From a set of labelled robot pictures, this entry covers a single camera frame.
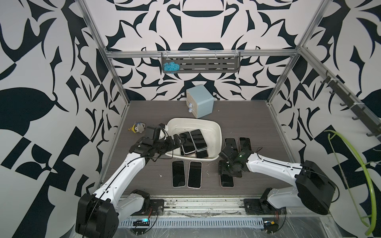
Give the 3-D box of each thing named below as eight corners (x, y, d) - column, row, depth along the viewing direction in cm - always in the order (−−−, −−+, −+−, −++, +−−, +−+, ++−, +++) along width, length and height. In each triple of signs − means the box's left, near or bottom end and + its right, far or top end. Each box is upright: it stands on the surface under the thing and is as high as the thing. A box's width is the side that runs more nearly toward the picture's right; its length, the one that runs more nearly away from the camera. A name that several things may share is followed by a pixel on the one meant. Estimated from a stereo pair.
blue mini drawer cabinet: (196, 121, 110) (196, 106, 98) (185, 105, 121) (184, 89, 108) (213, 115, 114) (216, 99, 102) (201, 99, 125) (202, 83, 113)
